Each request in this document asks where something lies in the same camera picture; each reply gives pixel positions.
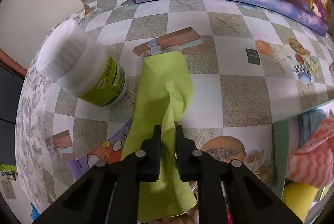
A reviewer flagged purple cartoon snack packet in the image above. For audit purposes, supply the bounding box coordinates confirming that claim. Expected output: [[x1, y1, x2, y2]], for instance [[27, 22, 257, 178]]
[[67, 120, 132, 180]]

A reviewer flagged yellow sponge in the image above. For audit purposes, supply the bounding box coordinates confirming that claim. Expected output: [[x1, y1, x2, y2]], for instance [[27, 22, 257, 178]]
[[282, 182, 318, 223]]

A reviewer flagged pink white zigzag towel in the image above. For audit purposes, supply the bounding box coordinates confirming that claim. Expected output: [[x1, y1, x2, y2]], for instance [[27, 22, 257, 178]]
[[286, 117, 333, 189]]

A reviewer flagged blue face mask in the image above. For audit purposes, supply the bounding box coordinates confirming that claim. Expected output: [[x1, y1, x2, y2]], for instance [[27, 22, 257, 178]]
[[299, 109, 327, 148]]

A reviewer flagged lime green cloth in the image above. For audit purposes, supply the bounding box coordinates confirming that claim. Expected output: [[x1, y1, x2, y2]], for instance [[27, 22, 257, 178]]
[[121, 52, 196, 222]]

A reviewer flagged teal shallow box tray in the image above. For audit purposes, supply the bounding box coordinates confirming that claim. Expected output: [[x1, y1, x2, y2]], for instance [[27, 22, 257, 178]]
[[272, 101, 333, 223]]

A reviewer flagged grey floral bedsheet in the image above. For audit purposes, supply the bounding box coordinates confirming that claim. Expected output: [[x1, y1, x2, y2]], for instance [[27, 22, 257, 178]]
[[14, 12, 87, 212]]

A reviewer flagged white green pill bottle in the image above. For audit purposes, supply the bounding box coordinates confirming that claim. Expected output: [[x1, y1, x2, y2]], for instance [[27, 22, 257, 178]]
[[36, 19, 127, 107]]

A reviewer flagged checkered patterned tablecloth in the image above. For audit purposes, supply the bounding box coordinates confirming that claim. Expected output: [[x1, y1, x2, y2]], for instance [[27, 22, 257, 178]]
[[72, 0, 333, 168]]

